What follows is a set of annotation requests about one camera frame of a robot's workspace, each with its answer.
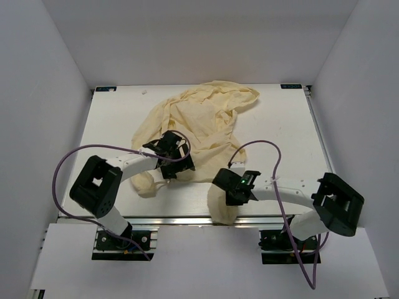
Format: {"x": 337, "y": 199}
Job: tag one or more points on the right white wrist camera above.
{"x": 237, "y": 165}

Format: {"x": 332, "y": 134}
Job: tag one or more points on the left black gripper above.
{"x": 182, "y": 165}

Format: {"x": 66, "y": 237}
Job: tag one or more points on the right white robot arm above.
{"x": 334, "y": 205}

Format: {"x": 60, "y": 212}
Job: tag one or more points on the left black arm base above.
{"x": 108, "y": 248}

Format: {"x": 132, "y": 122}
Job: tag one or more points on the right blue corner label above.
{"x": 290, "y": 86}

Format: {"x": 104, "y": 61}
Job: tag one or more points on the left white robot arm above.
{"x": 97, "y": 184}

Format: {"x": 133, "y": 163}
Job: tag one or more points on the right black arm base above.
{"x": 276, "y": 248}

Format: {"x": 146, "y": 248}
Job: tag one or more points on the left blue corner label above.
{"x": 106, "y": 89}

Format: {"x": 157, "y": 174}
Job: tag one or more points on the blue corner label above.
{"x": 290, "y": 86}
{"x": 106, "y": 89}

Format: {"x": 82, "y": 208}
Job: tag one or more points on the cream yellow jacket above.
{"x": 206, "y": 114}

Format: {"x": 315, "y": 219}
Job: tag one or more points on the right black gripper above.
{"x": 230, "y": 200}

